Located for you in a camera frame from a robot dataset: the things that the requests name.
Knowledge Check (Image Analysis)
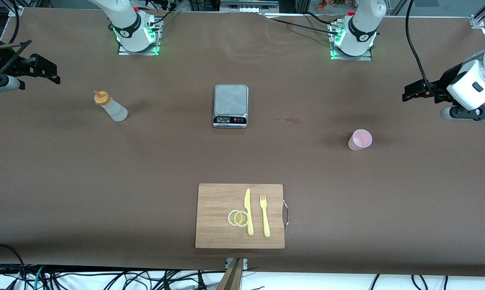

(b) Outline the clear sauce bottle orange cap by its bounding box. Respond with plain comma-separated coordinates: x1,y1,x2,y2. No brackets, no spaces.
93,90,129,122

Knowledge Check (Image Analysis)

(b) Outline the pink plastic cup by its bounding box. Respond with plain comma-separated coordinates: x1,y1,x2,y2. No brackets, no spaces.
348,129,373,151

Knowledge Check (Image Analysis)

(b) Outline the colourful toy food pile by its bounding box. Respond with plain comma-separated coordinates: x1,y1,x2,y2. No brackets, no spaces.
317,0,348,11

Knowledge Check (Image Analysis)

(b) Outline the silver digital kitchen scale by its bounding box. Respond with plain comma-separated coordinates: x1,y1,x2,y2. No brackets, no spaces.
213,84,249,129

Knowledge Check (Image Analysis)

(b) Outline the white power strip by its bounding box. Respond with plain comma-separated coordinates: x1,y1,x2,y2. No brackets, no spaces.
220,0,280,13

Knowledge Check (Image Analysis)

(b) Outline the yellow plastic fork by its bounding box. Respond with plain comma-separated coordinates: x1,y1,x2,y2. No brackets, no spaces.
259,193,271,238

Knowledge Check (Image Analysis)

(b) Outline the yellow plastic knife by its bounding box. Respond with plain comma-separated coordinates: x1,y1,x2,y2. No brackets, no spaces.
244,188,254,236

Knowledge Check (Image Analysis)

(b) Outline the wooden beam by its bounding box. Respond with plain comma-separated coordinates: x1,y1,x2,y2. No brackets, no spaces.
216,258,245,290

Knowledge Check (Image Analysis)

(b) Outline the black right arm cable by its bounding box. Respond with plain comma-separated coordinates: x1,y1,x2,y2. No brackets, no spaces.
0,39,33,86

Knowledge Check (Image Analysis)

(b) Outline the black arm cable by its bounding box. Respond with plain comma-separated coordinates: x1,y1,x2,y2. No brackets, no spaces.
0,39,33,86
405,0,435,99

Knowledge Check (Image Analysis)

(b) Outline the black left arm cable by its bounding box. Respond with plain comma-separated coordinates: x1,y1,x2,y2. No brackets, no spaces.
405,0,435,99

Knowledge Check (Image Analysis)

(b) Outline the aluminium frame profile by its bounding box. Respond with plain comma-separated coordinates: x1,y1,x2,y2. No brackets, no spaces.
470,0,485,29

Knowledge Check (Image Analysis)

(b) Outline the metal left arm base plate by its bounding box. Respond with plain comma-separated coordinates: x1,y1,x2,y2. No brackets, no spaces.
330,20,373,62

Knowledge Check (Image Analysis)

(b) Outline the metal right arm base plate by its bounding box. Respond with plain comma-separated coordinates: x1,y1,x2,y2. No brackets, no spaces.
117,16,161,56

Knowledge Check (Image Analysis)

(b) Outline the black cable on table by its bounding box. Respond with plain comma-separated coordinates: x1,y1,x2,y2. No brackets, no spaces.
262,12,343,37

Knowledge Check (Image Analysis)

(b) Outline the black looped floor cable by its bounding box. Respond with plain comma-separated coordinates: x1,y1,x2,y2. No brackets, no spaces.
0,243,27,290

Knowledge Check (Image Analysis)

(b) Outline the teal floor cable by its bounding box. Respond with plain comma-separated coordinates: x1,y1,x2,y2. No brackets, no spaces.
32,265,46,290

